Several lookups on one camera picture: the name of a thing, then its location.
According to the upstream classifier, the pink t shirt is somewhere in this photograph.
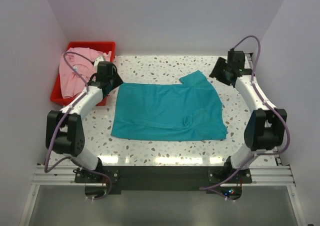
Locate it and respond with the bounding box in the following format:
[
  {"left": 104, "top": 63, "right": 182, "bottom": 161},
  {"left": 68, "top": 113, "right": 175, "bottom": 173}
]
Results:
[{"left": 59, "top": 47, "right": 111, "bottom": 99}]

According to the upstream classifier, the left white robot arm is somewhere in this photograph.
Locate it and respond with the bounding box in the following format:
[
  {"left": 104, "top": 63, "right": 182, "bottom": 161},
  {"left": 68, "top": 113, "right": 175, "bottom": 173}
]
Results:
[{"left": 44, "top": 61, "right": 123, "bottom": 182}]

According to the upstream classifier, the teal t shirt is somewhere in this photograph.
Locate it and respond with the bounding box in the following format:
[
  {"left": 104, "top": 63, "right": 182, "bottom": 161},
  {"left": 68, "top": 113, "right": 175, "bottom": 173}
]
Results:
[{"left": 111, "top": 70, "right": 227, "bottom": 141}]

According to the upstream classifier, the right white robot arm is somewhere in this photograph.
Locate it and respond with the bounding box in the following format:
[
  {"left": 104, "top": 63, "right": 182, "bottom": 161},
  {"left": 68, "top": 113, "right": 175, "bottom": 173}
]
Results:
[{"left": 209, "top": 48, "right": 288, "bottom": 183}]

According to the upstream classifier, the aluminium frame rail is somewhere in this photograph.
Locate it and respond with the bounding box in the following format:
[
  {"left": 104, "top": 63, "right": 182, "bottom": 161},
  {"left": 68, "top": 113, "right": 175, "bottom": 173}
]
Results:
[{"left": 32, "top": 165, "right": 77, "bottom": 186}]

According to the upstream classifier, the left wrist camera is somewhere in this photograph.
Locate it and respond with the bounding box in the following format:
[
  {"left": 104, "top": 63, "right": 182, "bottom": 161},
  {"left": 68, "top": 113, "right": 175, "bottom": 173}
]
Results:
[{"left": 93, "top": 56, "right": 106, "bottom": 68}]

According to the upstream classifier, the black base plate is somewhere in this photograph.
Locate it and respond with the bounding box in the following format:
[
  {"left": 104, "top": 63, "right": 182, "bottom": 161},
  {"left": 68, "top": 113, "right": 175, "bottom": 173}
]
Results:
[{"left": 73, "top": 166, "right": 252, "bottom": 196}]

